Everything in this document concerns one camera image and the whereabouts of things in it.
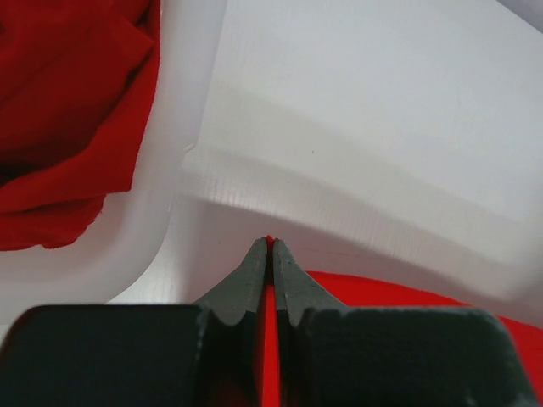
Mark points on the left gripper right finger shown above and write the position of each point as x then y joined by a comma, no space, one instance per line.
382,360

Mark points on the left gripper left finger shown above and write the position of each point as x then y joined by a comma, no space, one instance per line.
198,354

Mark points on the red t shirt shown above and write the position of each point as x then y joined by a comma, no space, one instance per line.
382,292
78,81

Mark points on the white plastic laundry basket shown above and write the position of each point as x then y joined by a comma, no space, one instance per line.
125,237

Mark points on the red t shirt in basket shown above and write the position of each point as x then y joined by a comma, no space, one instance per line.
78,81

